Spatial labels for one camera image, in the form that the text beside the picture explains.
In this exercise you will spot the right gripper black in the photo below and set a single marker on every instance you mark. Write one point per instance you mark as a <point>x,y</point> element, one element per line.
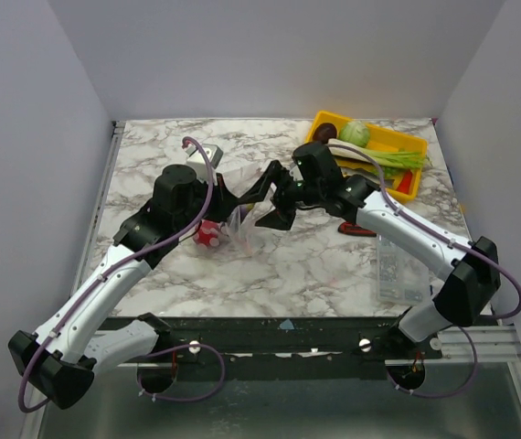
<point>281,197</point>

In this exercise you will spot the aluminium frame rail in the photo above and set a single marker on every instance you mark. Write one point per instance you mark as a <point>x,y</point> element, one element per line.
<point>95,218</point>

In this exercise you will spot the green cabbage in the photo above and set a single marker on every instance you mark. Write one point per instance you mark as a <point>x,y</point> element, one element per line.
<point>356,133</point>

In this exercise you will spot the clear plastic screw box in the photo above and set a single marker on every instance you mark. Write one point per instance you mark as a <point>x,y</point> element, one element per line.
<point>401,278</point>

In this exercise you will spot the silver fish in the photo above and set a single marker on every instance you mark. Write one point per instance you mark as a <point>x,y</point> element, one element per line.
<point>370,175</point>

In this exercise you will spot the dark red beet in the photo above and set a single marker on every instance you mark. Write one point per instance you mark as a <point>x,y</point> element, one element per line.
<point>324,132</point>

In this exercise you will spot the green celery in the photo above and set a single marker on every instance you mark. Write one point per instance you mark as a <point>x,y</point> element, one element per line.
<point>394,163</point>

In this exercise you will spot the white green leek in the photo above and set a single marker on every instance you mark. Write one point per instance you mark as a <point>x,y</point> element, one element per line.
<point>348,151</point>

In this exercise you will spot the purple eggplant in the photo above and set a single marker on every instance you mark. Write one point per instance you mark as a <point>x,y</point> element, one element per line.
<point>243,211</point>

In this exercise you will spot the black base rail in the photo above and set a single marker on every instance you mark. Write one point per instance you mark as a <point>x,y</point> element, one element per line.
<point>256,348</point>

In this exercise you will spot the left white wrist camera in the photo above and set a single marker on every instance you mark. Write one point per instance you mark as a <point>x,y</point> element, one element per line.
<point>196,160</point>

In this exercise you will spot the red black utility knife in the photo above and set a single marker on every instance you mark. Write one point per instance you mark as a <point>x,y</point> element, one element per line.
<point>351,229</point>

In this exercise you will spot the red chili pepper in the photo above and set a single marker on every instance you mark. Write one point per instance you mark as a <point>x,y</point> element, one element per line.
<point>405,183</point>

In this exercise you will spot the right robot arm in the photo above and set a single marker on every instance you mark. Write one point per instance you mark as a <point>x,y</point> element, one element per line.
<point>467,268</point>

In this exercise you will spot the clear pink zip top bag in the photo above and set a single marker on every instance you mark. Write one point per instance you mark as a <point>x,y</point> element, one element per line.
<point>239,229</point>

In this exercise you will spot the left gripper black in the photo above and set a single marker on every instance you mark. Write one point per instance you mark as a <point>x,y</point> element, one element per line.
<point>225,199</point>

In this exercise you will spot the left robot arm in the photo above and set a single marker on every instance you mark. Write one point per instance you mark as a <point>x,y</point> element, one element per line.
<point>63,356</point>

